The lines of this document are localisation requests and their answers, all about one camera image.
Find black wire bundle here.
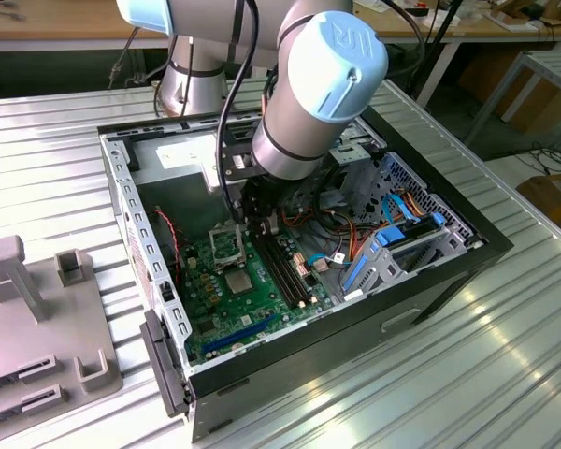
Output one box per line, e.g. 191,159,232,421
313,170,352,222

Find silver perforated disk bay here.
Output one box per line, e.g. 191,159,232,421
350,152,485,300

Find orange red power wires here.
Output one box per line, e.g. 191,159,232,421
280,210,384,263

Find metal socket cover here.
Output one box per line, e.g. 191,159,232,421
207,223,245,273

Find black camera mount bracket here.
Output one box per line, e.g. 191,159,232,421
214,152,266,181

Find green motherboard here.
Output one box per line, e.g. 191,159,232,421
175,219,338,367

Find blue disk carrier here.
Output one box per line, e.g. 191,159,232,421
376,212,445,249

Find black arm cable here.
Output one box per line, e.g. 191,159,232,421
214,0,261,221

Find blue plastic bay rail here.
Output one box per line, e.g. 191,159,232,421
342,252,381,295

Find silver optical drive cage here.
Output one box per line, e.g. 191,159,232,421
329,116,387,211

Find long wooden desk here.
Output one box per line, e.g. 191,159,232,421
0,0,561,111

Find black open PC case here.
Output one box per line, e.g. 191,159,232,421
95,95,515,443

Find large silver wrist camera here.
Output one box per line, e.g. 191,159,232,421
199,162,230,194

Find CPU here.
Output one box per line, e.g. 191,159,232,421
224,270,258,295

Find grey metal frame table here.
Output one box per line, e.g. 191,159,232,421
465,49,561,151

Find red black fan wire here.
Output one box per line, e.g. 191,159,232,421
153,208,186,287

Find black tripod stand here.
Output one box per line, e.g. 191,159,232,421
410,0,465,94

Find grey power supply unit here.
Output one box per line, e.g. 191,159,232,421
130,130,239,244

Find blue expansion slot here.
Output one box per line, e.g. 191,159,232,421
201,313,277,355

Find grey parts rack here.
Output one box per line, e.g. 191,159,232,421
0,236,125,441

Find black RAM slot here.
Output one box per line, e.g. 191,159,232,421
262,233,311,302
268,233,318,300
252,232,300,305
256,232,306,304

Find black card retention latch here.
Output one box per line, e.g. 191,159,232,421
138,308,191,418

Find white black flat box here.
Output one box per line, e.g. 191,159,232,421
398,5,460,28

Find blue flat data wire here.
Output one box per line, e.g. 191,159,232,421
381,193,424,226

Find thin cable with metal plug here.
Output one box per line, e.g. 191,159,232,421
108,26,142,91

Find orange disk power wire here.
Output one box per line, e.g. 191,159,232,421
400,188,425,222

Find CPU socket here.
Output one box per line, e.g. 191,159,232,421
220,266,262,300

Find brown square base plate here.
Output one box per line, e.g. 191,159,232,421
150,79,238,118

